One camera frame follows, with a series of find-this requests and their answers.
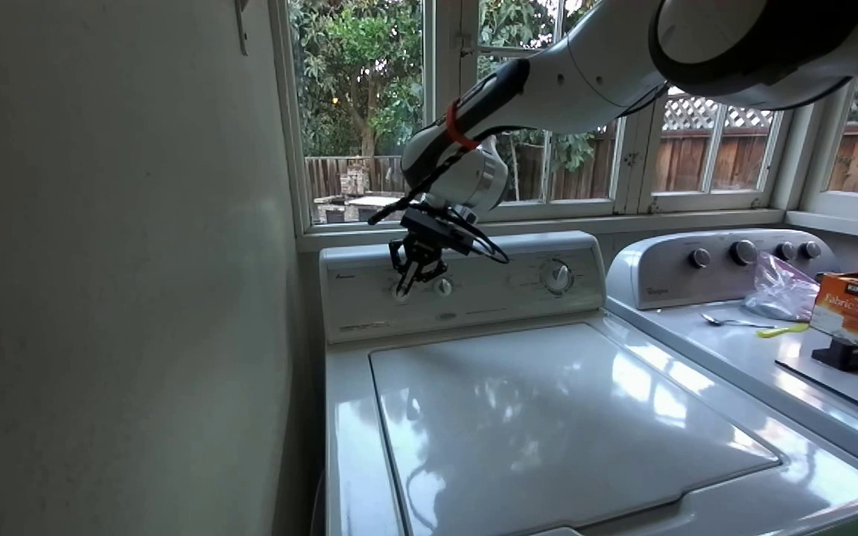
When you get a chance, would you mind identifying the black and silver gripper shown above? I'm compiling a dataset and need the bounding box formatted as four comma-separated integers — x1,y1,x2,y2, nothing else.
391,200,480,296

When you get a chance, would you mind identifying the large silver cycle dial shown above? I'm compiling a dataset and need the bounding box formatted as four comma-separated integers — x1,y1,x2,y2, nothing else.
541,258,577,296

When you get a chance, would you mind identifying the white washer lid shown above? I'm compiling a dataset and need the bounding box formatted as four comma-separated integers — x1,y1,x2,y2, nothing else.
367,317,783,536

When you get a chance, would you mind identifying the green tree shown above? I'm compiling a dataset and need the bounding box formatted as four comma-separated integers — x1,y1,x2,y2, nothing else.
290,0,641,176

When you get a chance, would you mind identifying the white top-load washing machine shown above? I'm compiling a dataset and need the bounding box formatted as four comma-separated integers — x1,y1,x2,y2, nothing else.
316,229,858,536

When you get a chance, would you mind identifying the wooden garden fence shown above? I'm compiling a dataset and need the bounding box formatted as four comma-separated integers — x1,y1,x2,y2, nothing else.
303,130,858,203

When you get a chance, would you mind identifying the metal spoon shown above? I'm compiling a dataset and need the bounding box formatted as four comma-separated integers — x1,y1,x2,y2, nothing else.
699,310,775,331

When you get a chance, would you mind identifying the white dryer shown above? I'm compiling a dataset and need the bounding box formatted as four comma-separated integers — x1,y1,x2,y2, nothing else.
602,226,858,478

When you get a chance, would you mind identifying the clear plastic bag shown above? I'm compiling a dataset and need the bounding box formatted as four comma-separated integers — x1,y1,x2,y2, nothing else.
742,253,821,325

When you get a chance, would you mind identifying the yellow-green plastic stick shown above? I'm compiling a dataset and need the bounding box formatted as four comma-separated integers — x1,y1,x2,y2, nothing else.
757,320,814,341

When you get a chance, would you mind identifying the black stand object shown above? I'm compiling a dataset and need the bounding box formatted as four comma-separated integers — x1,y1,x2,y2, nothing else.
809,335,858,374

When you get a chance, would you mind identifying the red cable tie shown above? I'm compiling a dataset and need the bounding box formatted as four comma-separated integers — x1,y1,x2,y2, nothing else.
445,100,483,154

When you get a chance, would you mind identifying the white window frame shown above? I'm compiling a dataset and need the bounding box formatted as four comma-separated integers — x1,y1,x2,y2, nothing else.
267,0,858,253

